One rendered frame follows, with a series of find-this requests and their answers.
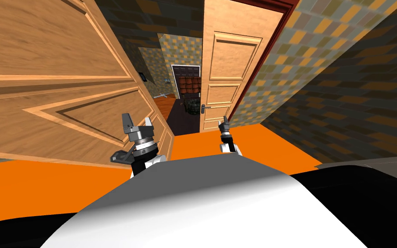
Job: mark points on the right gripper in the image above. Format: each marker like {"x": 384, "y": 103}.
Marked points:
{"x": 224, "y": 131}

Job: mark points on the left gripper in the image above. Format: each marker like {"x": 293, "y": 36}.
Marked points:
{"x": 140, "y": 132}

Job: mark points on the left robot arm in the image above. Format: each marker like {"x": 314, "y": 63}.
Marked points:
{"x": 140, "y": 164}

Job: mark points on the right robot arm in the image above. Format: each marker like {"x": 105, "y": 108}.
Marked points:
{"x": 357, "y": 213}

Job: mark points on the red-brown tufted armchair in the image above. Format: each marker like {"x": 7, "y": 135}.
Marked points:
{"x": 189, "y": 85}

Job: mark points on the light wooden panelled door leaf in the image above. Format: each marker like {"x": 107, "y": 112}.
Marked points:
{"x": 233, "y": 62}

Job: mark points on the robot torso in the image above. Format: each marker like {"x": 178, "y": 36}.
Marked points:
{"x": 198, "y": 206}

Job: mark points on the large light wooden door leaf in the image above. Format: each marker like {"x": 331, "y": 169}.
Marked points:
{"x": 47, "y": 69}

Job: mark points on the dark framed wall picture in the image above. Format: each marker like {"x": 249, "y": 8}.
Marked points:
{"x": 143, "y": 76}

